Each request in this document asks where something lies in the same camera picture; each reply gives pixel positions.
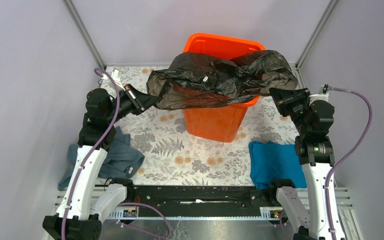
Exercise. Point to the black trash bag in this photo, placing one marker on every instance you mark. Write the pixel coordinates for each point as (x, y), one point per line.
(197, 80)

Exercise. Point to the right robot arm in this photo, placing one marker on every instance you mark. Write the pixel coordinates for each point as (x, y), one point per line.
(312, 116)

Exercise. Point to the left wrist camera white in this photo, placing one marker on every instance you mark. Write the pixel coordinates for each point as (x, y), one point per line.
(116, 84)

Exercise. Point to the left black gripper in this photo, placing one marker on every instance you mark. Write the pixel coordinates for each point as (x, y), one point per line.
(140, 102)

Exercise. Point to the orange plastic trash bin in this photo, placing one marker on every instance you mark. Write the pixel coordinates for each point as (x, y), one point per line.
(219, 124)

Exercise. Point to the grey-blue cloth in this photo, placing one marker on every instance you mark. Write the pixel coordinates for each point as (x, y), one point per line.
(122, 161)

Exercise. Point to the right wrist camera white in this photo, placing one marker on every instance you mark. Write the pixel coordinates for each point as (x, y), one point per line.
(322, 95)

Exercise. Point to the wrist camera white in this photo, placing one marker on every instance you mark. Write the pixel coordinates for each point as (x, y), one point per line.
(322, 95)
(116, 84)

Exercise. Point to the slotted metal cable duct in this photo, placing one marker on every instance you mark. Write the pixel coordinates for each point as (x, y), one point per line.
(234, 214)

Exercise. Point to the floral patterned mat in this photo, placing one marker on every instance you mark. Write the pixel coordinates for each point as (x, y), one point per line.
(175, 157)

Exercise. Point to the bright blue cloth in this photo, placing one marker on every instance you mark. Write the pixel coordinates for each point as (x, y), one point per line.
(269, 161)

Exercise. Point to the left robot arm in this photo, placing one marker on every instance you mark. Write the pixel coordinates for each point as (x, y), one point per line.
(76, 218)

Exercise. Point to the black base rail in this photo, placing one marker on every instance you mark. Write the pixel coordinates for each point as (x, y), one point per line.
(194, 197)

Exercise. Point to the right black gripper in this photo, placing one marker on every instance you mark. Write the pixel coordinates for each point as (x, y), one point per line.
(284, 98)

